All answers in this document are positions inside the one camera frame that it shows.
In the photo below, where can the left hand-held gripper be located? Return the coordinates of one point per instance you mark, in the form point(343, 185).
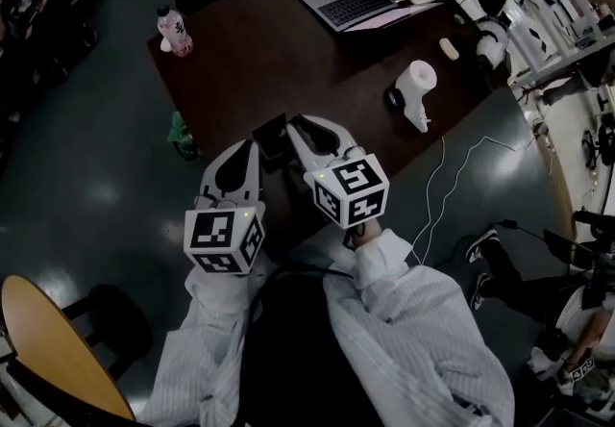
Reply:
point(211, 233)

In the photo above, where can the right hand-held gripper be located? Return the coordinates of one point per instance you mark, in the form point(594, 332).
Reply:
point(355, 184)

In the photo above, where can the black pen holder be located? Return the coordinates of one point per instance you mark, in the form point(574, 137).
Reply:
point(274, 141)

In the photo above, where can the person's left forearm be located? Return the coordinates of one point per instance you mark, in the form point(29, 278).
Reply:
point(216, 309)

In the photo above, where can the person's right forearm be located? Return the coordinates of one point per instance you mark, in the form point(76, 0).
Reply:
point(389, 281)

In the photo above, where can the green shopping bag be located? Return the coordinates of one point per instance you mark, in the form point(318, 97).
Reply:
point(182, 136)

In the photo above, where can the small black round object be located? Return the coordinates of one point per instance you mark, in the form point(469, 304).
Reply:
point(395, 98)

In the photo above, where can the dark wooden table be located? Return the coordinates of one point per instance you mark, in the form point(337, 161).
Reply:
point(269, 69)

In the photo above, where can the white plastic roll stand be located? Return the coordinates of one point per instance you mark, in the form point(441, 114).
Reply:
point(417, 112)

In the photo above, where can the white paper roll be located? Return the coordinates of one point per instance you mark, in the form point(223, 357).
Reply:
point(418, 76)

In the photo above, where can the silver laptop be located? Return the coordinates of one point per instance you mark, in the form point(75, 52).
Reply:
point(355, 4)

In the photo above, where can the small white egg-shaped object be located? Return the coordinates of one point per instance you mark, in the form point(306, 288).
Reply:
point(165, 45)

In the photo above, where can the pink drink bottle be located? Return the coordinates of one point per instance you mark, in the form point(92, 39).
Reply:
point(174, 33)

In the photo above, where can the black stool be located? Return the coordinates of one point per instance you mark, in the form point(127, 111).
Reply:
point(115, 319)

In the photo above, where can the white round headset device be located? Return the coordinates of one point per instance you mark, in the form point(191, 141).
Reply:
point(492, 40)

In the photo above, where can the white striped shirt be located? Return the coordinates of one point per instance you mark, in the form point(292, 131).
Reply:
point(413, 348)

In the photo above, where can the round wooden table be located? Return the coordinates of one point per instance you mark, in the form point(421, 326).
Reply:
point(53, 343)

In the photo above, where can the pile of black bags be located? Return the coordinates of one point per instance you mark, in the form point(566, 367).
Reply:
point(38, 7)

